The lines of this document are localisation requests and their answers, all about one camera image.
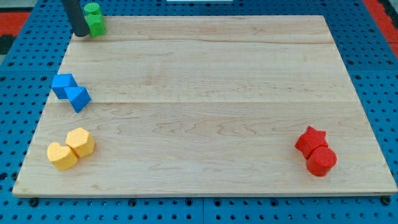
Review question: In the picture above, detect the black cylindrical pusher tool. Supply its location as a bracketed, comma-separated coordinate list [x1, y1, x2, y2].
[61, 0, 90, 37]

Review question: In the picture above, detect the blue triangle block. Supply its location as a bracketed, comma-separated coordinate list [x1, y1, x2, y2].
[65, 86, 91, 113]

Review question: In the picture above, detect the red star block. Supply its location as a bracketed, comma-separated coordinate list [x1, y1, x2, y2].
[295, 126, 328, 159]

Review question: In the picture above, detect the green cylinder block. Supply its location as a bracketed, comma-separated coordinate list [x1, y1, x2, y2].
[83, 2, 102, 16]

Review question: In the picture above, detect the wooden board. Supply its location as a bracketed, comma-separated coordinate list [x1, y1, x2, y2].
[12, 16, 397, 198]

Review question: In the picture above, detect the yellow heart block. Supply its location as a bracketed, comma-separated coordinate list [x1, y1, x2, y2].
[47, 142, 78, 170]

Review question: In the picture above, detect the yellow hexagon block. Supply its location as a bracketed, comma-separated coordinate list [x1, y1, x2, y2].
[65, 128, 95, 158]

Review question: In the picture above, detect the green star block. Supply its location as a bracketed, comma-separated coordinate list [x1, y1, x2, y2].
[86, 14, 105, 38]

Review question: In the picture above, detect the red cylinder block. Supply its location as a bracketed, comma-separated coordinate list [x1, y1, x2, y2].
[306, 146, 337, 177]

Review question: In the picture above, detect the blue cube block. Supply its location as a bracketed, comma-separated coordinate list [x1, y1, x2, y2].
[51, 73, 78, 100]

